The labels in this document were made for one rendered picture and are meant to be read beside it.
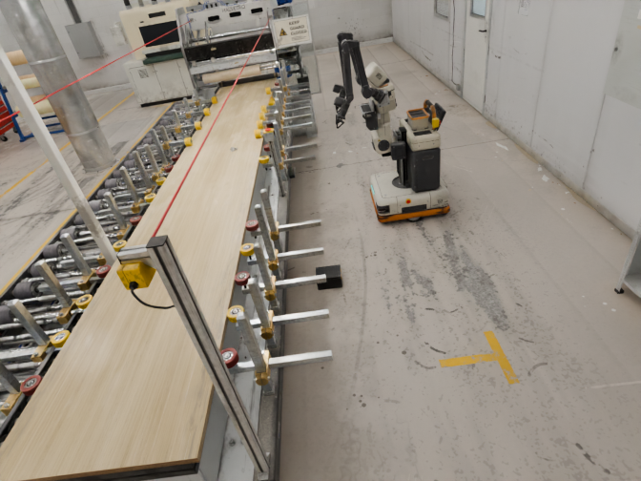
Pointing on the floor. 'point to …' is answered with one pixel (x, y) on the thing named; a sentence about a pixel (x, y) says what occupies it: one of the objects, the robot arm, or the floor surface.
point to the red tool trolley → (5, 121)
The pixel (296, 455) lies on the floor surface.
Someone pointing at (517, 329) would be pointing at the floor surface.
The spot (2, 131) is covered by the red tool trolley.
